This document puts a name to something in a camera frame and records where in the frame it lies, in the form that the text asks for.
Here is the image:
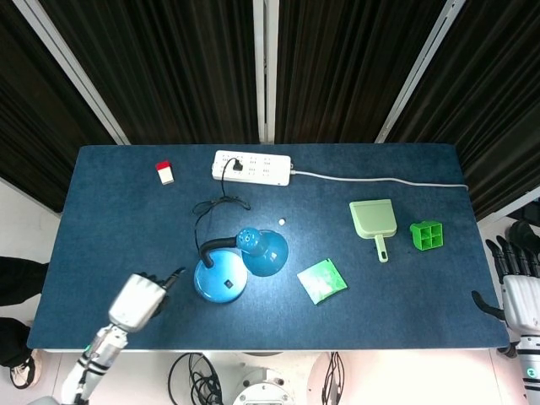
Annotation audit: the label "green grid organizer block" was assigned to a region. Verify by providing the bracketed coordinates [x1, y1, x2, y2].
[409, 220, 445, 251]

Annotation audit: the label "light green dustpan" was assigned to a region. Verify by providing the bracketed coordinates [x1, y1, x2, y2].
[348, 198, 398, 263]

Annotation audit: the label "blue fabric table mat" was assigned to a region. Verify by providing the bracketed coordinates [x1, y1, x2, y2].
[27, 143, 511, 351]

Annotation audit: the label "blue desk lamp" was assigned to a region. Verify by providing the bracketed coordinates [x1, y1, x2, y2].
[192, 226, 290, 305]

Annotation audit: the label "black floor cable bundle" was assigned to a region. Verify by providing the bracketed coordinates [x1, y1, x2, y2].
[321, 352, 346, 405]
[167, 352, 224, 405]

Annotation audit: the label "white power strip cable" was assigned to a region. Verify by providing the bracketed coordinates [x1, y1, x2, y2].
[289, 168, 469, 190]

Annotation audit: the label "white partition frame post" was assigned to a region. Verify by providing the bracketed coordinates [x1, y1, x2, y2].
[12, 0, 131, 146]
[252, 0, 280, 144]
[375, 0, 467, 144]

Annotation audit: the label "white power strip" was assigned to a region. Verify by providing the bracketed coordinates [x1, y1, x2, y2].
[210, 149, 293, 186]

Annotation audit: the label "person legs black trousers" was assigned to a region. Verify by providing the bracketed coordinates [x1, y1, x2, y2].
[0, 255, 50, 368]

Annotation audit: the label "black lamp power cord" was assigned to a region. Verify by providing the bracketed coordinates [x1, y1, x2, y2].
[192, 157, 251, 254]

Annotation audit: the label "small red white box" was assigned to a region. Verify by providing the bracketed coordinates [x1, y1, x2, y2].
[154, 159, 176, 186]

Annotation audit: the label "green foil packet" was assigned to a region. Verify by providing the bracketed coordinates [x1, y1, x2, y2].
[296, 257, 349, 305]

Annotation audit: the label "white black sneaker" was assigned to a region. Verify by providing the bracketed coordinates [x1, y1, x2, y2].
[8, 348, 43, 390]

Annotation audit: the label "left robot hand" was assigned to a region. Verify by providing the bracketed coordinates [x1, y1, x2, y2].
[107, 266, 186, 334]

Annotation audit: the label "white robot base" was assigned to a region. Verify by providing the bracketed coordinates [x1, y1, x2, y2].
[231, 352, 305, 405]

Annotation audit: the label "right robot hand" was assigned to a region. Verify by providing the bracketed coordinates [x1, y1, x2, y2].
[471, 235, 540, 334]

